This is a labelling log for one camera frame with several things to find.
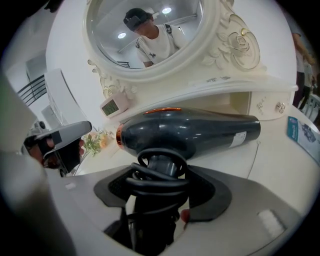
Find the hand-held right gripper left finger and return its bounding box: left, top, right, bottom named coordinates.
left=47, top=163, right=141, bottom=256

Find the person's right hand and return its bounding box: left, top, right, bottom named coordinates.
left=179, top=208, right=192, bottom=231

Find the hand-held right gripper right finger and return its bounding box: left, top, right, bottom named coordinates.
left=159, top=164, right=310, bottom=256

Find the pink digital clock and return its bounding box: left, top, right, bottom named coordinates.
left=99, top=91, right=132, bottom=119

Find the oval white-framed mirror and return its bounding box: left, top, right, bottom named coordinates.
left=82, top=0, right=262, bottom=87

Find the artificial flower bouquet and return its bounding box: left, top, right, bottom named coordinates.
left=81, top=128, right=113, bottom=158

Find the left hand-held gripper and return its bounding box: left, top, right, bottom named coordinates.
left=22, top=120, right=93, bottom=177

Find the white ornate dressing table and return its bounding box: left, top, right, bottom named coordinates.
left=72, top=0, right=320, bottom=218

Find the black orange-ringed hair dryer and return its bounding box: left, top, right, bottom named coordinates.
left=116, top=106, right=262, bottom=253

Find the blue and white booklet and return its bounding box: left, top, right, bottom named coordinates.
left=286, top=115, right=320, bottom=161

